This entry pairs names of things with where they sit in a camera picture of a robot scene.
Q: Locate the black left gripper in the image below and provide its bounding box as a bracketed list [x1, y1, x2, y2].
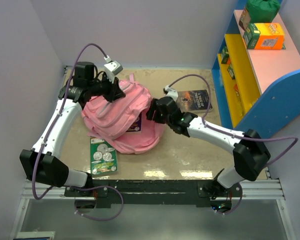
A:
[88, 72, 126, 103]

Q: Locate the purple paperback book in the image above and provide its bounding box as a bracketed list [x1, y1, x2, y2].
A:
[126, 113, 142, 133]

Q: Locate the pink student backpack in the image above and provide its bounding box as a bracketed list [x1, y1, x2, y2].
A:
[81, 74, 165, 155]

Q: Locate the dark novel book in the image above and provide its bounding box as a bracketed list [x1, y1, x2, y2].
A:
[176, 89, 213, 113]

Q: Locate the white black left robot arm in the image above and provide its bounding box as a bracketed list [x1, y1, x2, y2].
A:
[19, 60, 125, 196]

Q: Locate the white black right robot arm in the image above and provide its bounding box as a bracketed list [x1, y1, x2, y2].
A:
[146, 96, 271, 197]

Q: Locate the green cloth bag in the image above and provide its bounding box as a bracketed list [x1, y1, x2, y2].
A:
[245, 0, 281, 23]

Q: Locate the green paperback book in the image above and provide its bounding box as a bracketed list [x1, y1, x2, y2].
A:
[90, 137, 118, 177]

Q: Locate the orange packet on shelf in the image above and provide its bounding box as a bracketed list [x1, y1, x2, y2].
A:
[232, 83, 243, 111]

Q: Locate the small green box lower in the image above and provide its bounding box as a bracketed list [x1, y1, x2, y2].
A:
[227, 63, 236, 80]

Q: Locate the small green box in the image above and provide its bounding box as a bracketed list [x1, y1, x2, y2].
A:
[227, 63, 236, 80]
[220, 45, 231, 65]

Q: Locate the small green box upper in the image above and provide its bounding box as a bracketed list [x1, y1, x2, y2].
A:
[220, 45, 231, 65]

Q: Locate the blue yellow pink shelf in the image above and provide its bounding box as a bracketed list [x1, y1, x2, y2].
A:
[211, 0, 300, 138]

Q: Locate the orange green crayon box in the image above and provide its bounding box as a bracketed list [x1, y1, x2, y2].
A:
[243, 23, 285, 50]

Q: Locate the brown card box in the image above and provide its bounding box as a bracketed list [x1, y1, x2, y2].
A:
[239, 6, 251, 31]

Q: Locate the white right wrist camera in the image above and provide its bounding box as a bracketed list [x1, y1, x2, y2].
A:
[163, 85, 179, 102]

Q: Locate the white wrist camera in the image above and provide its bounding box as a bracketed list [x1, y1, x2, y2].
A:
[104, 55, 123, 83]
[163, 85, 179, 102]

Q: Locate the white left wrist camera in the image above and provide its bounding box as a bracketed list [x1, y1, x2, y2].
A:
[104, 55, 123, 83]

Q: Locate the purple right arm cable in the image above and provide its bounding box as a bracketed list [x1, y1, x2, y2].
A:
[167, 74, 299, 168]

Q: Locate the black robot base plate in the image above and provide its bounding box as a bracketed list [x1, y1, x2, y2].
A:
[64, 179, 243, 211]

